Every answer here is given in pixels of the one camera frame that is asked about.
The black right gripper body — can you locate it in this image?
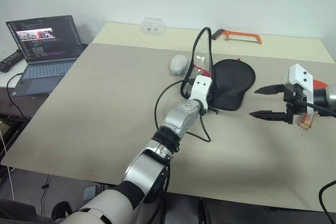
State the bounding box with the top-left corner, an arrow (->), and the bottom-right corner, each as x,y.
282,83 -> 312,125

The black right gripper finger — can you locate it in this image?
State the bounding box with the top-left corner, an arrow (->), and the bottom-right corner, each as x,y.
254,84 -> 286,95
248,110 -> 288,123

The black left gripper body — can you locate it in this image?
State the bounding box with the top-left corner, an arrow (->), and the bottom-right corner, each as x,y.
206,92 -> 219,116

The fluffy pale blue plush charm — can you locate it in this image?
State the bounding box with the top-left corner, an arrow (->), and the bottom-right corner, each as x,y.
170,55 -> 190,76

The orange hacksaw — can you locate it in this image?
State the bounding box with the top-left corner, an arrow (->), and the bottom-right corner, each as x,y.
211,28 -> 264,46

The clear plastic box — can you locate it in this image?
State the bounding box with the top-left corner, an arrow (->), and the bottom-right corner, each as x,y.
141,17 -> 168,36

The grey table foot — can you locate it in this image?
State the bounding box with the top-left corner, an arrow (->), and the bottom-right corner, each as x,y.
83,186 -> 98,201

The grey open laptop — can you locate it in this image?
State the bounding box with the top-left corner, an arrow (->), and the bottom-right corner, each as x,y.
5,15 -> 85,95

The black oblong device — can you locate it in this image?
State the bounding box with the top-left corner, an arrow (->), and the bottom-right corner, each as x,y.
0,50 -> 24,73

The dark grey fabric shape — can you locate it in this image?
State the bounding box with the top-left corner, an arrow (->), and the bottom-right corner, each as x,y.
0,199 -> 57,224

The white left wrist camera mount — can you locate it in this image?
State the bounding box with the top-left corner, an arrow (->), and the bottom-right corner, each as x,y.
189,74 -> 213,111

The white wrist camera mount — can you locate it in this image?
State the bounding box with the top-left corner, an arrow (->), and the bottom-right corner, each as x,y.
189,74 -> 213,111
282,63 -> 316,112

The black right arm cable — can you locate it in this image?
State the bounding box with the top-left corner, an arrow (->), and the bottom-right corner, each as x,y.
288,97 -> 336,119

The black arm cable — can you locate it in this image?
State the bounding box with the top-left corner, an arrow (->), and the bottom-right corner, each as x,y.
154,79 -> 212,143
288,97 -> 336,119

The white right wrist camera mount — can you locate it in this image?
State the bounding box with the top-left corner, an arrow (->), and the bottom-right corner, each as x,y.
282,63 -> 316,112

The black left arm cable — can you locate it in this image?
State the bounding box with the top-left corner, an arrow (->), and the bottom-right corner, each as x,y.
154,79 -> 212,143

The black cable loop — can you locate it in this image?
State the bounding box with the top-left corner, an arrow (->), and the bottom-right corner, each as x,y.
318,180 -> 336,221

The thin black floor cable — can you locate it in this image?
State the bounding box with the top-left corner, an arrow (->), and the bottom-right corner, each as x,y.
40,174 -> 51,209

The black laptop power cable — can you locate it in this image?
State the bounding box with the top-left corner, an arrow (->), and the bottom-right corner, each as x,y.
6,73 -> 31,120

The thin white cable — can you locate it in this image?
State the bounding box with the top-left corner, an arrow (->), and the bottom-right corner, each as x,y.
0,129 -> 14,201

